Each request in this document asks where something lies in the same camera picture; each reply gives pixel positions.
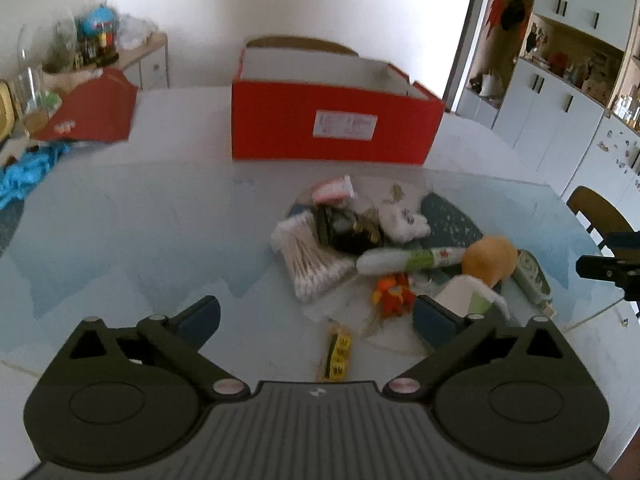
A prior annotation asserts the white patterned plastic bag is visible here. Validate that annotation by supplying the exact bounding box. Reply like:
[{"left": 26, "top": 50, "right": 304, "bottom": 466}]
[{"left": 435, "top": 274, "right": 511, "bottom": 320}]

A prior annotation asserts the orange red toy figure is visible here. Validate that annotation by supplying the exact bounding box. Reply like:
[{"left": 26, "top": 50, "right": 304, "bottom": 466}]
[{"left": 371, "top": 273, "right": 416, "bottom": 318}]

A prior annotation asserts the orange round plush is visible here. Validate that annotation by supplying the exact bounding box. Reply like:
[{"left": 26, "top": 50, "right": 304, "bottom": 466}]
[{"left": 461, "top": 236, "right": 518, "bottom": 288}]

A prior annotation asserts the white green tube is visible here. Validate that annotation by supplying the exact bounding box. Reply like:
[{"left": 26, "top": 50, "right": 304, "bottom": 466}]
[{"left": 356, "top": 247, "right": 466, "bottom": 276}]

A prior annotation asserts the white plush toy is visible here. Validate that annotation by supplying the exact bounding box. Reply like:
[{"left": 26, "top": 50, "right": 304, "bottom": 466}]
[{"left": 378, "top": 202, "right": 432, "bottom": 244}]

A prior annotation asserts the black snack packet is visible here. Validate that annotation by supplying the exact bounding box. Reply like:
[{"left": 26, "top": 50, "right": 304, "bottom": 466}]
[{"left": 314, "top": 205, "right": 385, "bottom": 257}]

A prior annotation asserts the cotton swabs pack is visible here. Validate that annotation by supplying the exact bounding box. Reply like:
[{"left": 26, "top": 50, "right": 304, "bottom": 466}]
[{"left": 271, "top": 209, "right": 356, "bottom": 302}]

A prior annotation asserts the small pink white packet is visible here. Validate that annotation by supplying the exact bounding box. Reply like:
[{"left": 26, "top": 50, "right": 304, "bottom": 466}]
[{"left": 311, "top": 174, "right": 356, "bottom": 205}]

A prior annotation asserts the dark green patterned mat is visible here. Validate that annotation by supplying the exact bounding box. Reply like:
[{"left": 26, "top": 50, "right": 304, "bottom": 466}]
[{"left": 420, "top": 193, "right": 484, "bottom": 249}]

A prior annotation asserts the yellow black small packet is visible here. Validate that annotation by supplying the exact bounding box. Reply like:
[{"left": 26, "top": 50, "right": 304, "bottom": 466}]
[{"left": 317, "top": 322, "right": 352, "bottom": 382}]

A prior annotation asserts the blue cloth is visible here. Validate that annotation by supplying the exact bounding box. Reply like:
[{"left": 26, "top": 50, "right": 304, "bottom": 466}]
[{"left": 0, "top": 142, "right": 72, "bottom": 209}]

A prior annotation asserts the red paper bag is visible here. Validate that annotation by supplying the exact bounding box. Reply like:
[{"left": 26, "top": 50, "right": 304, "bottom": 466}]
[{"left": 32, "top": 68, "right": 139, "bottom": 144}]

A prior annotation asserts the red cardboard box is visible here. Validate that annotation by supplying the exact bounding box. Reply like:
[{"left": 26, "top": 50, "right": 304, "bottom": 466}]
[{"left": 231, "top": 48, "right": 445, "bottom": 165}]

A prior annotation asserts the white wooden sideboard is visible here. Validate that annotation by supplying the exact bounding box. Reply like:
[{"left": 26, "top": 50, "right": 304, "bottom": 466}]
[{"left": 114, "top": 32, "right": 170, "bottom": 91}]

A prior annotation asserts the clear plastic bag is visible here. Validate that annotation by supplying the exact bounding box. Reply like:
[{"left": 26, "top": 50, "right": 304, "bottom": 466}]
[{"left": 116, "top": 14, "right": 158, "bottom": 50}]

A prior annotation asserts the brown wooden chair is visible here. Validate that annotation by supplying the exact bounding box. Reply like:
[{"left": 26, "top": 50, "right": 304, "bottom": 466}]
[{"left": 245, "top": 35, "right": 358, "bottom": 56}]

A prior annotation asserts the blue globe toy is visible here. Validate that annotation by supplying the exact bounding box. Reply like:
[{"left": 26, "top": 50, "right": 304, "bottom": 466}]
[{"left": 79, "top": 6, "right": 117, "bottom": 49}]

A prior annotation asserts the white wall cabinet unit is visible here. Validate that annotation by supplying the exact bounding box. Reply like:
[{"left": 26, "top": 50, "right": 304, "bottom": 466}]
[{"left": 454, "top": 0, "right": 640, "bottom": 206}]

